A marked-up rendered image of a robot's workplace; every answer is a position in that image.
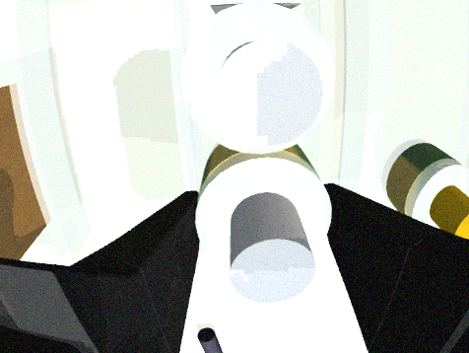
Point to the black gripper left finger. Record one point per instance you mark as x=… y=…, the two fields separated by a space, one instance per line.
x=130 y=296

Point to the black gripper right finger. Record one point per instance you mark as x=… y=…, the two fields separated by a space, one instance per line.
x=408 y=282

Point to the grey metal rod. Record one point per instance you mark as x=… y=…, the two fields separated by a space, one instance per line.
x=208 y=341

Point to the orange and pale yellow rectangular block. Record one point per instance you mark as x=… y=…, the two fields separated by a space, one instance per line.
x=20 y=218

